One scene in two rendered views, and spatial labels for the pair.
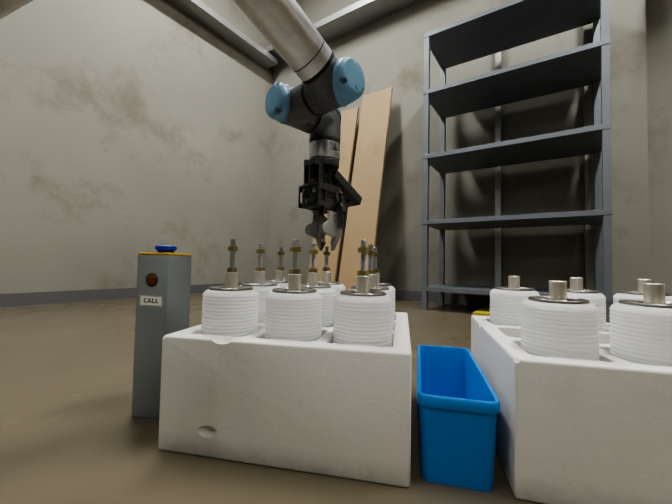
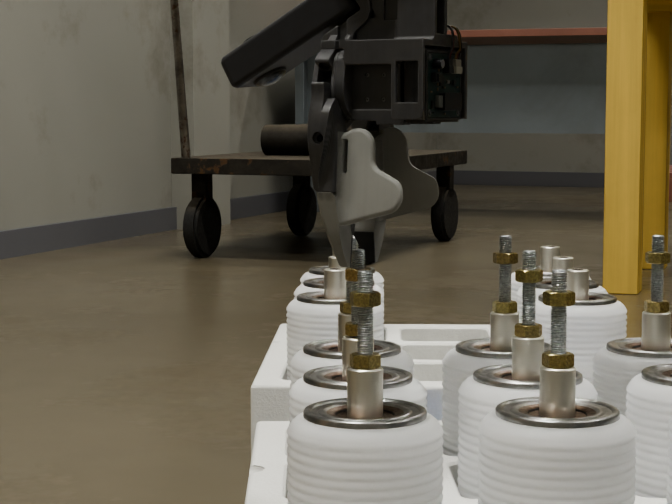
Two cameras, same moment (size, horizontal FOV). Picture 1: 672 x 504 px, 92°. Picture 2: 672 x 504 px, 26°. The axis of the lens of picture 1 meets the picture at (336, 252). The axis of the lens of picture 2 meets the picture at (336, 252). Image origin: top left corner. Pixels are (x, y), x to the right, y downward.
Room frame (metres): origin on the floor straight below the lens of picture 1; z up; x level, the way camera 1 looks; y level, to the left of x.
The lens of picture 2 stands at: (1.03, 0.99, 0.44)
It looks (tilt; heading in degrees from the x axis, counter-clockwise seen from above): 6 degrees down; 257
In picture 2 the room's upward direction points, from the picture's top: straight up
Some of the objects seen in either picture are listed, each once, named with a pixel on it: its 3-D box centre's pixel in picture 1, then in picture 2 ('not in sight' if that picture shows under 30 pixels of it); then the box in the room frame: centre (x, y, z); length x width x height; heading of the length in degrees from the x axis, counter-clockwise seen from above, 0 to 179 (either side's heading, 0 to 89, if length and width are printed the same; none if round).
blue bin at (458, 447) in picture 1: (448, 400); not in sight; (0.59, -0.21, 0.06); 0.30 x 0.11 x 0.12; 166
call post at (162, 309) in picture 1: (162, 332); not in sight; (0.66, 0.35, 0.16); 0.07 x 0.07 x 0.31; 78
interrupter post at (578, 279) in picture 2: (557, 291); (577, 286); (0.49, -0.33, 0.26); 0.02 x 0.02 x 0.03
